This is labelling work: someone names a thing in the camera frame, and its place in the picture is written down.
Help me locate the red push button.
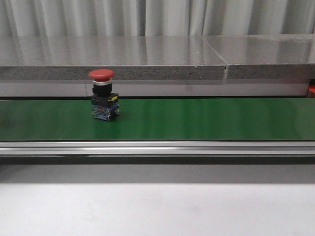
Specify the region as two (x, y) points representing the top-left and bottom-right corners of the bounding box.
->
(89, 69), (119, 121)

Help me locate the green conveyor belt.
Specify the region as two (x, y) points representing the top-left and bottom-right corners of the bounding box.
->
(0, 98), (315, 141)

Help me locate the grey stone counter slab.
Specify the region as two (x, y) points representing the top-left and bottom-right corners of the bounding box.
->
(0, 36), (225, 80)

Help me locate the grey stone slab right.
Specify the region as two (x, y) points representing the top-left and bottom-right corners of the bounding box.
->
(202, 34), (315, 80)

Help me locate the red object at right edge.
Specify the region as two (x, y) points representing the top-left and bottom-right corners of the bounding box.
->
(307, 85), (315, 98)

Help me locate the white curtain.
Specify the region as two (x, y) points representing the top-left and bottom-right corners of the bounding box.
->
(0, 0), (315, 36)

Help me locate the aluminium conveyor frame rail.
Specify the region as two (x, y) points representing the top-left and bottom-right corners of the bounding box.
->
(0, 141), (315, 157)

